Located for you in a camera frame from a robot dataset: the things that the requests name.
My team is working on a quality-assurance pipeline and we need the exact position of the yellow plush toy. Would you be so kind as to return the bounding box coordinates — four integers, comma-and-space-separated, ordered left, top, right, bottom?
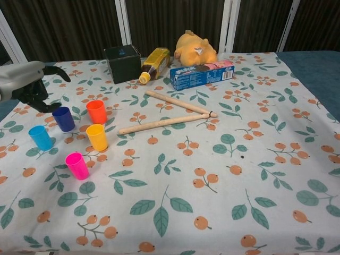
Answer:
174, 30, 217, 67

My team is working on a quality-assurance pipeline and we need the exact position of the light blue plastic cup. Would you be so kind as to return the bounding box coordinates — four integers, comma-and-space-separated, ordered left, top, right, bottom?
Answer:
28, 125, 54, 151

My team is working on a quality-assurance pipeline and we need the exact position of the yellow label tea bottle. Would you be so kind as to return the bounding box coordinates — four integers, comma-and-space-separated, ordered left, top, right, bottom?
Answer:
139, 47, 171, 86

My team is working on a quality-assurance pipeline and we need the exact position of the blue cookie box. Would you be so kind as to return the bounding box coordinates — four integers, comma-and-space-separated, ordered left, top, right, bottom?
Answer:
169, 59, 236, 91

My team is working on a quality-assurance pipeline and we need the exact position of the dark folding screen panel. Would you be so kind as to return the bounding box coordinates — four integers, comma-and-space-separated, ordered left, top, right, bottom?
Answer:
0, 0, 125, 63
278, 0, 340, 53
227, 0, 289, 54
123, 0, 229, 54

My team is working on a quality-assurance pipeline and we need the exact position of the black cardboard box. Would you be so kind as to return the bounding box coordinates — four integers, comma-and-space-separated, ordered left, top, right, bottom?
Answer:
104, 44, 142, 84

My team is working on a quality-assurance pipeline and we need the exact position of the pink plastic cup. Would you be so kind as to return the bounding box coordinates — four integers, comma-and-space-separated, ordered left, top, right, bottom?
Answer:
65, 152, 90, 181

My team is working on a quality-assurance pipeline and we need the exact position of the wooden drumstick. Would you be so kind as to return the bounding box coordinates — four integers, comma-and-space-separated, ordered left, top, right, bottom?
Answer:
118, 112, 212, 135
146, 90, 218, 118

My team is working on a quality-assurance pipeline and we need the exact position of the yellow plastic cup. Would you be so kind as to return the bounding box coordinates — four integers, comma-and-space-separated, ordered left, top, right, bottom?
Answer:
86, 123, 109, 152

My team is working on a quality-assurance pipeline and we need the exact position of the orange plastic cup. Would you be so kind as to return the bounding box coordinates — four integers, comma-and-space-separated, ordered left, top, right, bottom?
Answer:
86, 100, 108, 125

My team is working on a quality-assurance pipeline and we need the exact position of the dark blue plastic cup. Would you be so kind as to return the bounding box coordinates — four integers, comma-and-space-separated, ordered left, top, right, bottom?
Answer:
52, 106, 76, 132

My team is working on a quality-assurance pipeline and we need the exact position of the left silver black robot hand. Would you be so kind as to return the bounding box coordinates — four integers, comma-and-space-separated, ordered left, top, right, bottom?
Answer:
0, 61, 71, 113

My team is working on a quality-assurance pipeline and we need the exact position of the floral fruit print tablecloth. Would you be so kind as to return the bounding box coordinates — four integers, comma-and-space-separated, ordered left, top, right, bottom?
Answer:
0, 52, 340, 255

